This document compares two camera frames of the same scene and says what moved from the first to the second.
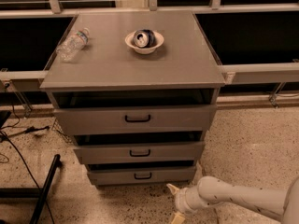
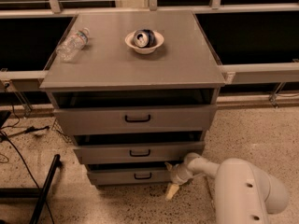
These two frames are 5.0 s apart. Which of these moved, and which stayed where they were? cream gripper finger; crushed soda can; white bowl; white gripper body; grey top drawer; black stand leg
Moved: cream gripper finger; white gripper body
Stayed: grey top drawer; crushed soda can; black stand leg; white bowl
